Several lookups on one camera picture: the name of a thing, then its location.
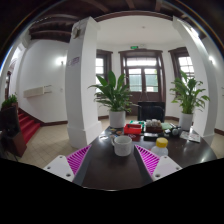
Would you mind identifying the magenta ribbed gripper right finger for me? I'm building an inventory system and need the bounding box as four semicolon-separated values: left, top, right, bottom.
134;145;181;181

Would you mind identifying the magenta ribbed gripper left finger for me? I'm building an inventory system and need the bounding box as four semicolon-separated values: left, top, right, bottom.
44;145;91;182

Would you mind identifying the clear bottle yellow cap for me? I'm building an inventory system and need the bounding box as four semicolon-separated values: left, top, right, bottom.
151;137;168;156

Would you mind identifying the white square pillar left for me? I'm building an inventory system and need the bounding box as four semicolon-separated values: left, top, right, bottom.
65;17;102;148

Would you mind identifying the white square pillar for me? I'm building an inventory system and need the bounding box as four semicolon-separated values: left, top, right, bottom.
65;17;102;148
173;17;218;144

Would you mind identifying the brown tray with cups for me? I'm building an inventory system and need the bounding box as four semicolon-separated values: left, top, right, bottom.
146;119;162;133

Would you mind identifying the white ceramic mug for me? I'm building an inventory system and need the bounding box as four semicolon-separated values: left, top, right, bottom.
111;136;132;156

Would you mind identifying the magazine on table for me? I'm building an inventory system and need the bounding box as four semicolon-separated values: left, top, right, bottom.
180;131;201;143

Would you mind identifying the red plastic box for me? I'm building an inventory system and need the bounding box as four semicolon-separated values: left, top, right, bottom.
124;124;142;135

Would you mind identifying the black chair back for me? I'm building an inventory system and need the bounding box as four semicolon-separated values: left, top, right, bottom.
138;101;165;122

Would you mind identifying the red carpet staircase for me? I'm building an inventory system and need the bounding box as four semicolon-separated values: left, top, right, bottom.
18;110;40;143

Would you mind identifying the white square pillar right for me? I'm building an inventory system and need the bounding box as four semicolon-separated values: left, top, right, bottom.
173;17;218;144

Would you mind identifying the right potted green plant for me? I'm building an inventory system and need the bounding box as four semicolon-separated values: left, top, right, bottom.
170;71;210;131

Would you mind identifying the potted green plant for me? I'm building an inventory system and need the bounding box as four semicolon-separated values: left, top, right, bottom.
170;71;210;131
90;71;137;129

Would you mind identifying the left potted green plant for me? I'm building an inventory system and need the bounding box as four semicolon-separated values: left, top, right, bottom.
90;71;137;129

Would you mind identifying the dark wooden double door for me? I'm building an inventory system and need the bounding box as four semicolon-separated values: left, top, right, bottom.
119;49;166;115

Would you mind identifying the green exit sign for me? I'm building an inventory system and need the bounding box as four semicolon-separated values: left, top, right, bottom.
130;46;139;50

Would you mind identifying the small plant on stair post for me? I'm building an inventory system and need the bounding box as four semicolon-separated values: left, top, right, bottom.
1;94;18;110

